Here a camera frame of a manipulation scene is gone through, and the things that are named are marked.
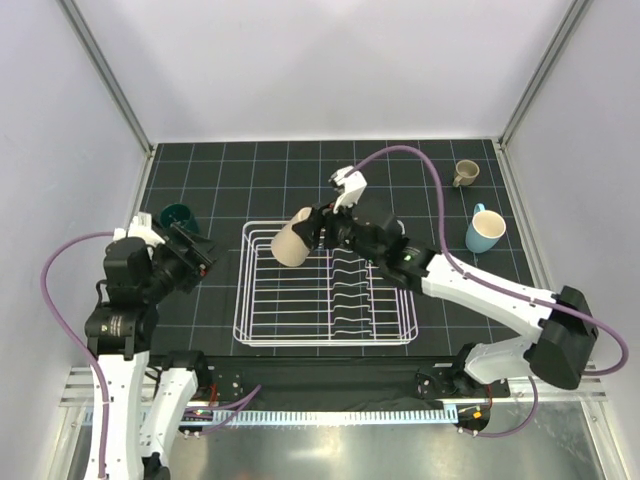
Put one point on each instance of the perforated metal cable duct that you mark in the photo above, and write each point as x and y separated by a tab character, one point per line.
249	418

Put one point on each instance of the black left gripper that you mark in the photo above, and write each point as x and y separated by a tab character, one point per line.
196	259

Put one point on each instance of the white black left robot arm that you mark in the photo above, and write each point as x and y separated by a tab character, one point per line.
143	265

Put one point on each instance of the aluminium frame post right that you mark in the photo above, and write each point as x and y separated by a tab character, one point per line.
560	39

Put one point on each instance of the small beige mug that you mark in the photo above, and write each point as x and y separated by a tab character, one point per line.
466	172

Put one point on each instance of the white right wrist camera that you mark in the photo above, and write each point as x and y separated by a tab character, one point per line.
349	184

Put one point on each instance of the aluminium frame post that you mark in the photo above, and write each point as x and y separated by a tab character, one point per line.
560	39
84	34

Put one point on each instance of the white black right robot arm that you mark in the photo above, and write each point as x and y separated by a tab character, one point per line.
561	366

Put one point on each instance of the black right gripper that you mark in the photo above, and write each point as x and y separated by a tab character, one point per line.
322	217

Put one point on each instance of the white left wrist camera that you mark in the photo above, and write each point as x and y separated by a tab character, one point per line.
141	226

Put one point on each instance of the blue mug cream inside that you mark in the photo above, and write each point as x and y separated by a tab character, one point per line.
486	228

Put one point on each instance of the beige paper cup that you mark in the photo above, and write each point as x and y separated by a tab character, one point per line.
287	247

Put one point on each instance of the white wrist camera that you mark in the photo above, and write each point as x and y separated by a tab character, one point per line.
141	226
349	184

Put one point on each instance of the white wire dish rack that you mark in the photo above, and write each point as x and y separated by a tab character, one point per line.
333	299

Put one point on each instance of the black grid mat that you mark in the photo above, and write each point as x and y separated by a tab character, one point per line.
535	314

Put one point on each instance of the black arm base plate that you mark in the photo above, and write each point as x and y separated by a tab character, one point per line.
345	382

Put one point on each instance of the aluminium frame post left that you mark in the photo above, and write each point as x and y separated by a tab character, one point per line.
84	34

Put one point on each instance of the dark green mug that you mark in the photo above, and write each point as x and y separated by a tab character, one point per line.
180	214

